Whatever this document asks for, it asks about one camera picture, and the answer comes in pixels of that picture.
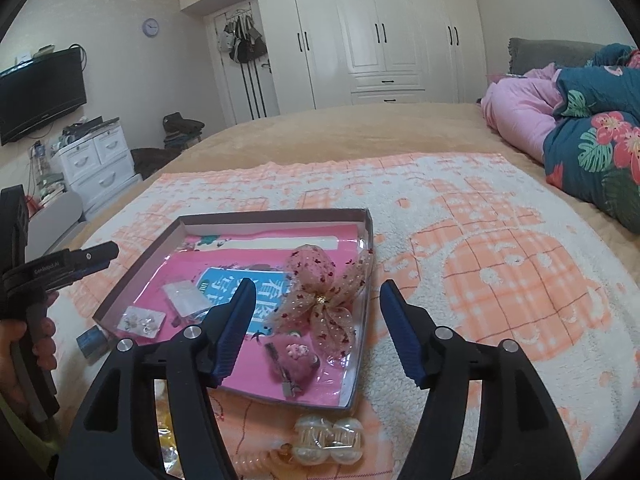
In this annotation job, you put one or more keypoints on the grey padded headboard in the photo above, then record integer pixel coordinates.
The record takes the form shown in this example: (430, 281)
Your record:
(545, 55)

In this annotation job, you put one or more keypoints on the orange and white plush blanket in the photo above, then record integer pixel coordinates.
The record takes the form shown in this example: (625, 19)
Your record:
(500, 260)

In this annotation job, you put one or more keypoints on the clear earring card packet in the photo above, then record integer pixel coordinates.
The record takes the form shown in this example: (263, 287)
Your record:
(140, 321)

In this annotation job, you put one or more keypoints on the white room door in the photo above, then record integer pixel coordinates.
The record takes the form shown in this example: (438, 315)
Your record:
(252, 90)

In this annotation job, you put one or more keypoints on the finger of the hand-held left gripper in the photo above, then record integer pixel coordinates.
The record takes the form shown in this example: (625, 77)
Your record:
(95, 255)

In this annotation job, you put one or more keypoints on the pink fuzzy hair clip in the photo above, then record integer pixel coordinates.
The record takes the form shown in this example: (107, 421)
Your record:
(295, 360)

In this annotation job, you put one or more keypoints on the yellow hair accessory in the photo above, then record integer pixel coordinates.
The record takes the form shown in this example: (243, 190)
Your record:
(167, 437)

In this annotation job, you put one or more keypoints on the bed with tan cover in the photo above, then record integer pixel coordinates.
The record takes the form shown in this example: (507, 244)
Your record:
(350, 125)

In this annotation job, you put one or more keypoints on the pearl hair claw clip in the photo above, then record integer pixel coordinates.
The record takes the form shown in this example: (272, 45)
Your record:
(325, 440)

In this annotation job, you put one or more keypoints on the pink quilt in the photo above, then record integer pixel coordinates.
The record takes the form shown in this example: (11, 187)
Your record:
(520, 110)

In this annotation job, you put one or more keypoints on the bunch of hanging bags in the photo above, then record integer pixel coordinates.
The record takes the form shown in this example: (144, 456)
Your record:
(242, 42)

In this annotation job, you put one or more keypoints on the clutter of dark devices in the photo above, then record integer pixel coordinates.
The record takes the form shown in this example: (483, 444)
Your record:
(85, 129)

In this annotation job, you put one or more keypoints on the stool with dark boots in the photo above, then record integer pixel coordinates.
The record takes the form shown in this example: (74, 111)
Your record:
(182, 127)

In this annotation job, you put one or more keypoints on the pink printed glossy sheet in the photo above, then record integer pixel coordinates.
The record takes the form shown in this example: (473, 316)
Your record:
(205, 265)

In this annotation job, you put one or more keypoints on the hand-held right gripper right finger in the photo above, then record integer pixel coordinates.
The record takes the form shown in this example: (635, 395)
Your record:
(401, 335)

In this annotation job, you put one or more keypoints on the blue floral quilt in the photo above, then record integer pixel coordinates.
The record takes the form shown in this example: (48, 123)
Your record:
(600, 150)

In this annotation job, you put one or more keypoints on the pink dotted mesh hair bow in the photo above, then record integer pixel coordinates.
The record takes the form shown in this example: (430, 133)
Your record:
(320, 300)

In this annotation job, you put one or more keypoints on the dark brown clothes pile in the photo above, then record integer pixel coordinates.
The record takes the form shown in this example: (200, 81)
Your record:
(149, 162)

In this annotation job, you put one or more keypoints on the white glossy wardrobe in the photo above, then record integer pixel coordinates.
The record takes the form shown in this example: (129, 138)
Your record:
(380, 35)

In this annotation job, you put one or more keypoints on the black flat television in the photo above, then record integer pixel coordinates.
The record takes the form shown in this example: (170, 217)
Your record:
(40, 100)

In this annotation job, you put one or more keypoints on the small white plastic packet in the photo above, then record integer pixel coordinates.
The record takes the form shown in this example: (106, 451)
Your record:
(185, 297)

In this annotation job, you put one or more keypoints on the round purple wall clock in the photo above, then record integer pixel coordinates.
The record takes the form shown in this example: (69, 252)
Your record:
(150, 27)

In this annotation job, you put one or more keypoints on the grey chair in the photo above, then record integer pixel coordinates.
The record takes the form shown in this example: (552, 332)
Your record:
(57, 220)

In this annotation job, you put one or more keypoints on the cluttered side shelf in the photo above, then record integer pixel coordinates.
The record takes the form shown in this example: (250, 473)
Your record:
(45, 175)

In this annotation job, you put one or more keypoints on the shallow cardboard box tray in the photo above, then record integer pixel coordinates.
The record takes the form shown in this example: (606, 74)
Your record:
(135, 272)

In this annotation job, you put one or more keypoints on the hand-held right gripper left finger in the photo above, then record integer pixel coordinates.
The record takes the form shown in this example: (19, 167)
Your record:
(234, 332)

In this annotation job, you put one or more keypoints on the white plastic drawer cabinet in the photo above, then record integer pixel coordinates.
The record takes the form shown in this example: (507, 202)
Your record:
(95, 160)

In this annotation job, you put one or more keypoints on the person's left hand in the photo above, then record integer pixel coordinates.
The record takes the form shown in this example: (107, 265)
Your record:
(12, 355)

